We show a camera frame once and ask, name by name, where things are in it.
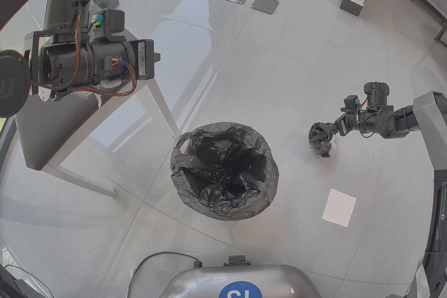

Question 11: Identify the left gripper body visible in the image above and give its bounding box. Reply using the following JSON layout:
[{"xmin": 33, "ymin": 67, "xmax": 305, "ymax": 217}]
[{"xmin": 91, "ymin": 39, "xmax": 156, "ymax": 88}]

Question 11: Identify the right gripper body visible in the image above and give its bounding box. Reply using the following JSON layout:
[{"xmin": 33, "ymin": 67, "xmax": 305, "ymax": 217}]
[{"xmin": 334, "ymin": 112, "xmax": 366, "ymax": 138}]

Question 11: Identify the black plastic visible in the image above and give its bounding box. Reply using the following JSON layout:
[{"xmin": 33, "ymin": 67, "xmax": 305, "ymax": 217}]
[{"xmin": 308, "ymin": 121, "xmax": 336, "ymax": 158}]

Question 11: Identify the black plastic bag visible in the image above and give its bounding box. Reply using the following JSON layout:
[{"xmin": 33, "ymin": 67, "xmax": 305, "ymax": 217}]
[{"xmin": 170, "ymin": 121, "xmax": 280, "ymax": 221}]

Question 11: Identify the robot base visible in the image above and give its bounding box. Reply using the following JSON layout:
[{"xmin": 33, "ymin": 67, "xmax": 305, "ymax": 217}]
[{"xmin": 159, "ymin": 255, "xmax": 323, "ymax": 298}]

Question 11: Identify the dark grey white-legged chair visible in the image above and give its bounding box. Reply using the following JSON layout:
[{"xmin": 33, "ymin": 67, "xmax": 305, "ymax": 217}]
[{"xmin": 0, "ymin": 0, "xmax": 180, "ymax": 197}]

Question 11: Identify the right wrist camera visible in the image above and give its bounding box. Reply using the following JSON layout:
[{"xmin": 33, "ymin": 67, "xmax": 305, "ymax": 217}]
[{"xmin": 343, "ymin": 95, "xmax": 360, "ymax": 114}]

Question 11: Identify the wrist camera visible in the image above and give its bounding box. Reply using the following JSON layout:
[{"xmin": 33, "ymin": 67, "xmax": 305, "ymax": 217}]
[
  {"xmin": 343, "ymin": 95, "xmax": 360, "ymax": 114},
  {"xmin": 91, "ymin": 8, "xmax": 125, "ymax": 43}
]

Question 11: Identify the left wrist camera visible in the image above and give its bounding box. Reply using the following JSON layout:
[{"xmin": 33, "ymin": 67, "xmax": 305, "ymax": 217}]
[{"xmin": 91, "ymin": 8, "xmax": 125, "ymax": 43}]

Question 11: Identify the black cable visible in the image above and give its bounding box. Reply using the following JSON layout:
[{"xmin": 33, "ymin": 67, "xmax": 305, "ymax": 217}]
[{"xmin": 133, "ymin": 251, "xmax": 204, "ymax": 274}]

